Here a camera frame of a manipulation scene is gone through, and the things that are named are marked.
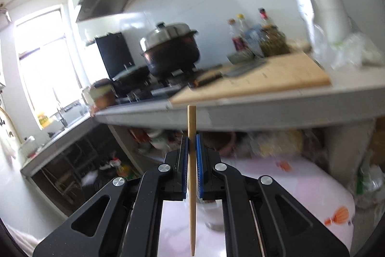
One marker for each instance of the brown ceramic pot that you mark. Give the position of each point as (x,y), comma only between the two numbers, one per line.
(102,94)

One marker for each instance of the yellow cooking oil bottle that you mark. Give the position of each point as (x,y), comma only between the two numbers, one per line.
(123,170)

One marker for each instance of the red cap bottle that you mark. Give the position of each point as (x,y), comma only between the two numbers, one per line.
(266,21)

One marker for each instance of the black cooking pot with lid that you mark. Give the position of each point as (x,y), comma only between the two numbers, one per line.
(170,47)

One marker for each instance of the yellow cap bottle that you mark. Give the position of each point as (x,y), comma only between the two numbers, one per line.
(243,28)

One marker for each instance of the wooden cutting board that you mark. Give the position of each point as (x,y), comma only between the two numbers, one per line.
(280,73)

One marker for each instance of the steel utensil holder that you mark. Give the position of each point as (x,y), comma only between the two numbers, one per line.
(210,212)

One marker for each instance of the pink plastic basin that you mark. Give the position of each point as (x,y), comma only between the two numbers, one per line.
(222,142)

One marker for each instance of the black frying pan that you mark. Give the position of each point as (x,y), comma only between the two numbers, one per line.
(131,77)

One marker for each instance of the kitchen knife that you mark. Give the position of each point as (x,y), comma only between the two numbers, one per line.
(233,72)

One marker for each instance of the bag of yellow food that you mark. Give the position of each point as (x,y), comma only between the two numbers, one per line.
(276,143)

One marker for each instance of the wooden chopstick one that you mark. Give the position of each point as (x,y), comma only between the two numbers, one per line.
(191,129)

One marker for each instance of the white electric appliance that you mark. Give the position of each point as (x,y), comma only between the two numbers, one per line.
(327,23)

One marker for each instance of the cardboard box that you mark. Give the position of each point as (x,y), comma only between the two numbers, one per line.
(377,144)

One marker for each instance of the clear sauce bottle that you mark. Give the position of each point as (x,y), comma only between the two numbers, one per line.
(237,38)

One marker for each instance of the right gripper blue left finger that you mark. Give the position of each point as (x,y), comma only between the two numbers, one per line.
(123,218)

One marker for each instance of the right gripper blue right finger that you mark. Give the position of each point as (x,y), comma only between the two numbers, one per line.
(261,218)

